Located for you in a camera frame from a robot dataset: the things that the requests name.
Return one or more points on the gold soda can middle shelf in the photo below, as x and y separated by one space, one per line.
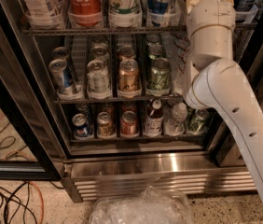
128 76

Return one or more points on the blue Pepsi can bottom shelf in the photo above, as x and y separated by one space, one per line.
81 127

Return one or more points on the blue Pepsi can middle shelf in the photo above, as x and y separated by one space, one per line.
62 76

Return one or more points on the water bottle middle shelf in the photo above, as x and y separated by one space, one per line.
179 62

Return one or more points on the red can bottom shelf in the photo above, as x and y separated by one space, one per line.
129 123

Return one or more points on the left glass fridge door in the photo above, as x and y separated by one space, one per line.
21 154

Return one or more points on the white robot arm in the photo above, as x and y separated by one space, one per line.
213 79

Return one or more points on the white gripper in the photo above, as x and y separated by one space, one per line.
212 13

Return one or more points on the clear water bottle top shelf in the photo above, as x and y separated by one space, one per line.
45 14

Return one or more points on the red Coca-Cola can top shelf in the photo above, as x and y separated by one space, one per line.
86 12

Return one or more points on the green soda can middle shelf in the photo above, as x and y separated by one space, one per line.
158 78

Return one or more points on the water bottle bottom shelf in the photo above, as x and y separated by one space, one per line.
175 123

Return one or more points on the gold can bottom shelf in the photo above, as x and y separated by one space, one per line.
105 125

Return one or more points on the brown juice bottle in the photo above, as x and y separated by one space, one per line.
153 118

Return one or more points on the green can bottom shelf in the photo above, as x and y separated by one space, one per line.
197 123

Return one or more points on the clear plastic bag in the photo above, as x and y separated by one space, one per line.
151 206

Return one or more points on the silver diet cola can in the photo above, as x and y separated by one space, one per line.
98 76

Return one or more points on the stainless steel fridge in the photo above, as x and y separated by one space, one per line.
122 165

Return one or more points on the blue pepsi can shelf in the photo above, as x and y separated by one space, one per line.
62 76
81 127

